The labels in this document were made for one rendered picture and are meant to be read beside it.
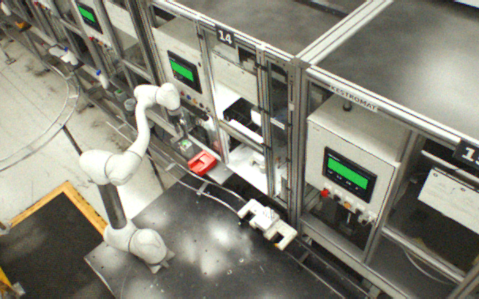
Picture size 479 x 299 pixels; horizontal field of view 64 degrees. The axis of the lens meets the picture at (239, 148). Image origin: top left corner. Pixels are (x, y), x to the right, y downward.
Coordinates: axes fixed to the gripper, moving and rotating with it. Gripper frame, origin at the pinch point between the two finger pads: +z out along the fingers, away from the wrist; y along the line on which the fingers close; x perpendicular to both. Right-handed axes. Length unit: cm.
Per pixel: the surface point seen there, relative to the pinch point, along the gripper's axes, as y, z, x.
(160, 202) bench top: -1, 45, 34
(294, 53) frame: -80, -88, -19
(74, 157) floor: 165, 114, 44
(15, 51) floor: 422, 117, -5
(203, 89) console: -21.7, -43.4, -9.7
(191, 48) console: -18, -70, -10
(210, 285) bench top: -74, 44, 52
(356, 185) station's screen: -124, -46, -7
